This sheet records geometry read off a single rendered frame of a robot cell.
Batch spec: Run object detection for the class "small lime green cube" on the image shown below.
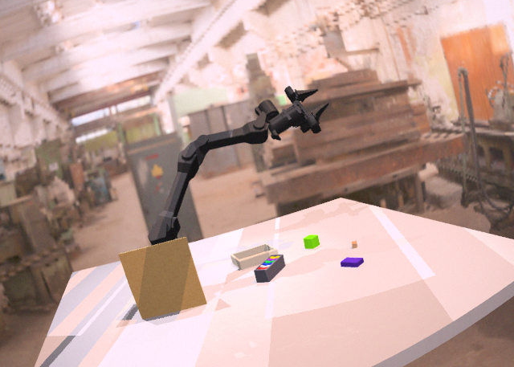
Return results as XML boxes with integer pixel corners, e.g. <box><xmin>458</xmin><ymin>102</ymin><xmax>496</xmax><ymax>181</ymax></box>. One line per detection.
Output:
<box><xmin>303</xmin><ymin>234</ymin><xmax>320</xmax><ymax>249</ymax></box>

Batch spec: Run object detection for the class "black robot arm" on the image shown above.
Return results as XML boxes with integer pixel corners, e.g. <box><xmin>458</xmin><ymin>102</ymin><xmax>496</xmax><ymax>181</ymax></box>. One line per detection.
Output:
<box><xmin>148</xmin><ymin>100</ymin><xmax>289</xmax><ymax>246</ymax></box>

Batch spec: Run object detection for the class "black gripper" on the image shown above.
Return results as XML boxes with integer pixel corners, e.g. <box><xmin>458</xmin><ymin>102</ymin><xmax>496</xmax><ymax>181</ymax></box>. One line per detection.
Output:
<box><xmin>280</xmin><ymin>85</ymin><xmax>328</xmax><ymax>133</ymax></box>

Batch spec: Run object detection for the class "flat purple block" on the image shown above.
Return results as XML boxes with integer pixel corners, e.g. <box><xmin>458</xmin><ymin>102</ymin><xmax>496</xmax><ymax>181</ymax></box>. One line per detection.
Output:
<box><xmin>340</xmin><ymin>257</ymin><xmax>364</xmax><ymax>267</ymax></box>

